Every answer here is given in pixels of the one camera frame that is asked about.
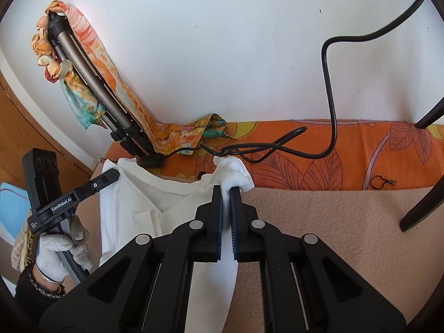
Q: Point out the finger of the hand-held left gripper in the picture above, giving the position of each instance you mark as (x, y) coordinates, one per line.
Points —
(104, 179)

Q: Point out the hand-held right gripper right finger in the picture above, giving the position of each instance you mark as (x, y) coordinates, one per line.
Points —
(234, 222)

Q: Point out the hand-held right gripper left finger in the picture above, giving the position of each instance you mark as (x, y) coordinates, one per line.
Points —
(218, 222)

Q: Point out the white t-shirt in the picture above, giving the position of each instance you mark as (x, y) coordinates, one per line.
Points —
(138, 194)

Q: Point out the person's left forearm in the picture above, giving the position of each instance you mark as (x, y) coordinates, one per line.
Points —
(31, 291)

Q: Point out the person's left hand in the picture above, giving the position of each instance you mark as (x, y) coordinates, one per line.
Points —
(50, 249)

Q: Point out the light blue plastic object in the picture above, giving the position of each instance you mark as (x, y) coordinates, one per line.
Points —
(14, 204)

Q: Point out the wooden door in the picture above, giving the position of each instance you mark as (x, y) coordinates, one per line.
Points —
(34, 125)

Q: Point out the woven straw bag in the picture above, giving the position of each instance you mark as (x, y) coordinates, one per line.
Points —
(22, 249)

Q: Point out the beige blanket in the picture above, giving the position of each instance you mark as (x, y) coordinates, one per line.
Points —
(329, 215)

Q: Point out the colourful patterned scarf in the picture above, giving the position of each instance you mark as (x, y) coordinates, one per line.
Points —
(114, 73)

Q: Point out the folded grey tripod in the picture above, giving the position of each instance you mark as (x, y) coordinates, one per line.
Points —
(83, 62)

